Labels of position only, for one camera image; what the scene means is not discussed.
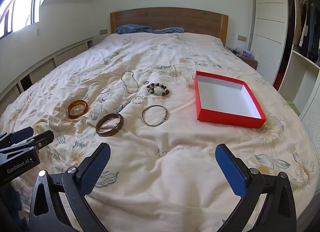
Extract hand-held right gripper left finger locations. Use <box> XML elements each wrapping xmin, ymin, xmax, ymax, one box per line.
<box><xmin>29</xmin><ymin>143</ymin><xmax>112</xmax><ymax>232</ymax></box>

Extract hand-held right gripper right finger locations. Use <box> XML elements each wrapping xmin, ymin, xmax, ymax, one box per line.
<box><xmin>215</xmin><ymin>143</ymin><xmax>298</xmax><ymax>232</ymax></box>

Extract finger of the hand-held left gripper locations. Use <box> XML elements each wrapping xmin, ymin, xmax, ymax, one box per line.
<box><xmin>0</xmin><ymin>130</ymin><xmax>54</xmax><ymax>158</ymax></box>
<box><xmin>0</xmin><ymin>126</ymin><xmax>34</xmax><ymax>147</ymax></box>

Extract red shallow box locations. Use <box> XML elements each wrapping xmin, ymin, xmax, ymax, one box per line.
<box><xmin>194</xmin><ymin>71</ymin><xmax>267</xmax><ymax>129</ymax></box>

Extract silver chain necklace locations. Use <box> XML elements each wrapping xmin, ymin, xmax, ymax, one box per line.
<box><xmin>121</xmin><ymin>70</ymin><xmax>140</xmax><ymax>95</ymax></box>

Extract dark brown bangle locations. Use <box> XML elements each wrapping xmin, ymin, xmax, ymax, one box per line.
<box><xmin>95</xmin><ymin>113</ymin><xmax>124</xmax><ymax>137</ymax></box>

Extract amber translucent bangle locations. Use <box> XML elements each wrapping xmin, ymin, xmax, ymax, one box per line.
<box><xmin>67</xmin><ymin>100</ymin><xmax>89</xmax><ymax>120</ymax></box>

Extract floral cream bedspread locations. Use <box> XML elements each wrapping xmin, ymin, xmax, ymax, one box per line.
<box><xmin>0</xmin><ymin>33</ymin><xmax>317</xmax><ymax>232</ymax></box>

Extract white slatted radiator cover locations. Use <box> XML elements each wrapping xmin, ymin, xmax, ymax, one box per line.
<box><xmin>0</xmin><ymin>36</ymin><xmax>94</xmax><ymax>109</ymax></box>

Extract thin silver bangle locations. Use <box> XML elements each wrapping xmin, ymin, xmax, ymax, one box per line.
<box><xmin>140</xmin><ymin>105</ymin><xmax>168</xmax><ymax>127</ymax></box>

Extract white louvered panel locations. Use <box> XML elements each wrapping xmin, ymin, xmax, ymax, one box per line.
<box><xmin>298</xmin><ymin>92</ymin><xmax>320</xmax><ymax>153</ymax></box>

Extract wooden nightstand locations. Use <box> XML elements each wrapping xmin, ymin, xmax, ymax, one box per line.
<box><xmin>236</xmin><ymin>54</ymin><xmax>258</xmax><ymax>70</ymax></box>

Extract white open closet shelf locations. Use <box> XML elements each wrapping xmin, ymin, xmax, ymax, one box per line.
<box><xmin>277</xmin><ymin>0</ymin><xmax>320</xmax><ymax>123</ymax></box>

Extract window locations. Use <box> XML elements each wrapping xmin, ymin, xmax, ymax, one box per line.
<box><xmin>0</xmin><ymin>0</ymin><xmax>59</xmax><ymax>39</ymax></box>

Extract blue fleece blanket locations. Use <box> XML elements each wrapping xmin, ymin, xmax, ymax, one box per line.
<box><xmin>115</xmin><ymin>24</ymin><xmax>154</xmax><ymax>35</ymax></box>
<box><xmin>152</xmin><ymin>27</ymin><xmax>185</xmax><ymax>34</ymax></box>

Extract white wardrobe door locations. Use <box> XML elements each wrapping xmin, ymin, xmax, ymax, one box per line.
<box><xmin>247</xmin><ymin>0</ymin><xmax>288</xmax><ymax>83</ymax></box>

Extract hanging clothes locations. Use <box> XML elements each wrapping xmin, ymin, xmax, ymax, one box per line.
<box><xmin>292</xmin><ymin>0</ymin><xmax>320</xmax><ymax>66</ymax></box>

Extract wooden headboard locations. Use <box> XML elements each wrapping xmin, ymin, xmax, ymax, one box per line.
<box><xmin>110</xmin><ymin>7</ymin><xmax>229</xmax><ymax>47</ymax></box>

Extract dark beaded bracelet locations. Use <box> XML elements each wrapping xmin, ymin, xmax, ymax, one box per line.
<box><xmin>146</xmin><ymin>82</ymin><xmax>171</xmax><ymax>97</ymax></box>

